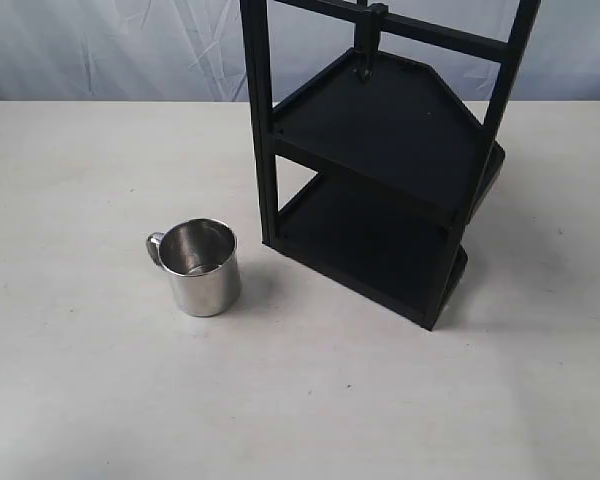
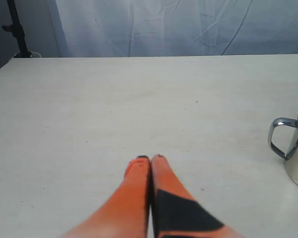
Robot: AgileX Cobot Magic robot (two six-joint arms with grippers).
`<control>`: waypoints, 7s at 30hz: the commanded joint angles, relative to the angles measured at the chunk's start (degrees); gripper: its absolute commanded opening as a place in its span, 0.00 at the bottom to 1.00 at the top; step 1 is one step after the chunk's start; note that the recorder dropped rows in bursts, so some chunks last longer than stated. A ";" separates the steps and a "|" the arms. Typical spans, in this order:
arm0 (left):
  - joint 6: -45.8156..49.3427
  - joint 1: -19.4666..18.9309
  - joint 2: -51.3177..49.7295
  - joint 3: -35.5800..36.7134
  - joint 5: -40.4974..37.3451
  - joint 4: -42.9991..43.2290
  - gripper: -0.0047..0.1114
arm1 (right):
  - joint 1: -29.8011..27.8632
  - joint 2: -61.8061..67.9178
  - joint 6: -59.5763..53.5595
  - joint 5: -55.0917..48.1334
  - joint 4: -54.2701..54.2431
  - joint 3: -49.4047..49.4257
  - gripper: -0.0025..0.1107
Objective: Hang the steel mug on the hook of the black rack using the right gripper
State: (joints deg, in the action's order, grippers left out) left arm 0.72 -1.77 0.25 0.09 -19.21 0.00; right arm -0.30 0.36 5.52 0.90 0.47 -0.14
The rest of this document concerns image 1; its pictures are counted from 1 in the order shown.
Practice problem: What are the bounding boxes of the stainless steel mug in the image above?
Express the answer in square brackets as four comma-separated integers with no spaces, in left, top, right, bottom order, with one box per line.
[145,218,241,317]

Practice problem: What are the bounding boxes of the black two-tier rack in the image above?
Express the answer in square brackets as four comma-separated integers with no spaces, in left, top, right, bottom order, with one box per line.
[240,1,539,330]

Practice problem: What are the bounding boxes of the black hanging hook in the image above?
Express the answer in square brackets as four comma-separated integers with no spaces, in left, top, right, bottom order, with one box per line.
[354,1,389,83]

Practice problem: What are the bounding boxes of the white backdrop cloth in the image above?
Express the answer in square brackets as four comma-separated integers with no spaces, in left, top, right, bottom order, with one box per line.
[0,1,600,102]

